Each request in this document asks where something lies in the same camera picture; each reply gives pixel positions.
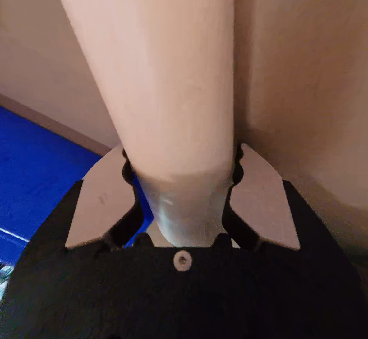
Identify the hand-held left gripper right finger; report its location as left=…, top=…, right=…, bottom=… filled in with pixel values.
left=222, top=143, right=301, bottom=252

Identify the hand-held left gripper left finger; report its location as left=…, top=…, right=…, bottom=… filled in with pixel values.
left=65, top=143, right=145, bottom=250

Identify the blue plastic bin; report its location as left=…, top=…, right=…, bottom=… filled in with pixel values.
left=0, top=106, right=155, bottom=265

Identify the white cylinder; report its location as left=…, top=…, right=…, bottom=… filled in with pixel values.
left=47, top=0, right=236, bottom=248

